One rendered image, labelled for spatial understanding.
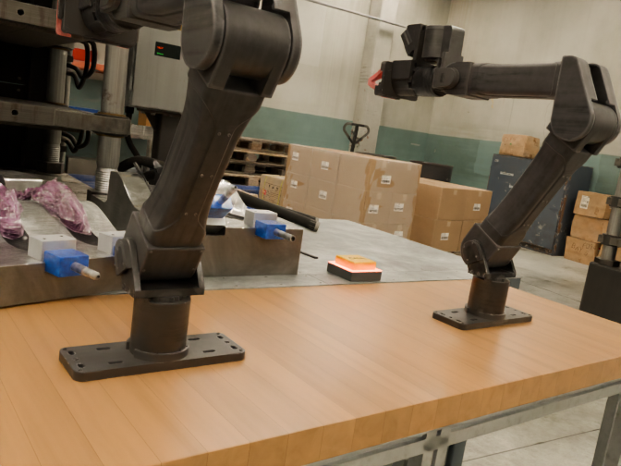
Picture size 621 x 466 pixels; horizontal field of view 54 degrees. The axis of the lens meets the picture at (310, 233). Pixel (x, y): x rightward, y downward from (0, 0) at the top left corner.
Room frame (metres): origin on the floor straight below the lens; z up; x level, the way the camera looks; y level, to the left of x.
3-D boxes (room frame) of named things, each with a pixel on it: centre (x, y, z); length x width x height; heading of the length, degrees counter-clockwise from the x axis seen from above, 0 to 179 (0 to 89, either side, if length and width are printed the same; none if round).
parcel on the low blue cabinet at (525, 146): (8.11, -2.57, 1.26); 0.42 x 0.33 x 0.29; 33
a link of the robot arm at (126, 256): (0.66, 0.16, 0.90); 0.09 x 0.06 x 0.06; 128
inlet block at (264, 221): (1.08, 0.07, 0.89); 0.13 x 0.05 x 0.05; 37
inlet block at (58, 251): (0.79, 0.31, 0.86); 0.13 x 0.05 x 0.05; 54
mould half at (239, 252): (1.27, 0.27, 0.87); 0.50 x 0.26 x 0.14; 36
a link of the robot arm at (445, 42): (1.16, -0.21, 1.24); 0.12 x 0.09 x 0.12; 38
